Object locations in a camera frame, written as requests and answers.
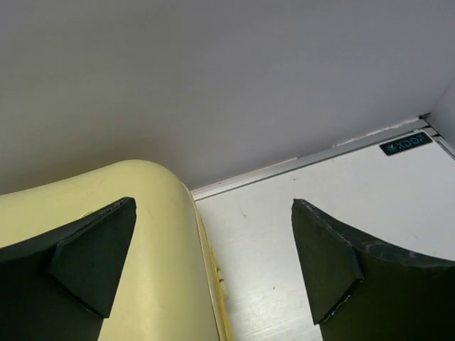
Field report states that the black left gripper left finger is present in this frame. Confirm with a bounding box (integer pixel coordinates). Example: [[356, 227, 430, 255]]
[[1, 197, 137, 340]]

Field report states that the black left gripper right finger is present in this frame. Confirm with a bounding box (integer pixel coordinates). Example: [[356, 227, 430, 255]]
[[291, 199, 454, 340]]

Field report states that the yellow suitcase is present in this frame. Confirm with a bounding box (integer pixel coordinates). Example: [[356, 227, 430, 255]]
[[1, 161, 232, 340]]

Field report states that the blue table label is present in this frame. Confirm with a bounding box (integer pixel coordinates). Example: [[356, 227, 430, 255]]
[[380, 132, 433, 156]]

